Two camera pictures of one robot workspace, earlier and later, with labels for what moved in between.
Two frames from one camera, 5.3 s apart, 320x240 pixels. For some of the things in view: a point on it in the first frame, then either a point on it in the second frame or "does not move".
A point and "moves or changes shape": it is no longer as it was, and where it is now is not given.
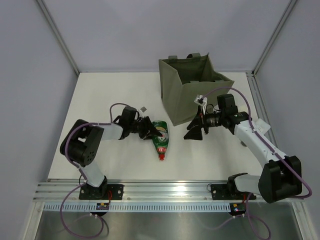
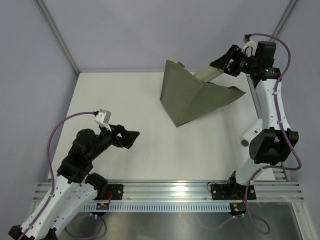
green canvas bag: [183, 80] moves or changes shape
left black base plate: [103, 192] does not move
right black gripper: [195, 132] -> [222, 63]
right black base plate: [229, 192] does not move
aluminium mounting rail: [138, 190] does not move
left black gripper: [148, 126] -> [127, 138]
